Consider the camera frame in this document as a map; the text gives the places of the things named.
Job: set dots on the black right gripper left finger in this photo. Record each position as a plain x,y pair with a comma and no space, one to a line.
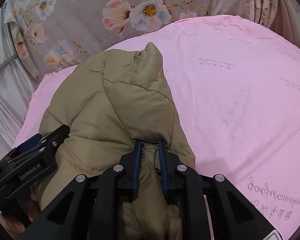
89,207

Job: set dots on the white satin curtain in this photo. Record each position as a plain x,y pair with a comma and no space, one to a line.
16,88

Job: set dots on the khaki quilted puffer jacket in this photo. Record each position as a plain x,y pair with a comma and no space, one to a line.
109,101

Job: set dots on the grey floral quilt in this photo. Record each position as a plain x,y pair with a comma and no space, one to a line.
50,35

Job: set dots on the pink printed bed sheet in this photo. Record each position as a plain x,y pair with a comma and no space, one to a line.
236,88

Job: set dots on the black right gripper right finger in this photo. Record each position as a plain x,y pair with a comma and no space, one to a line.
210,207

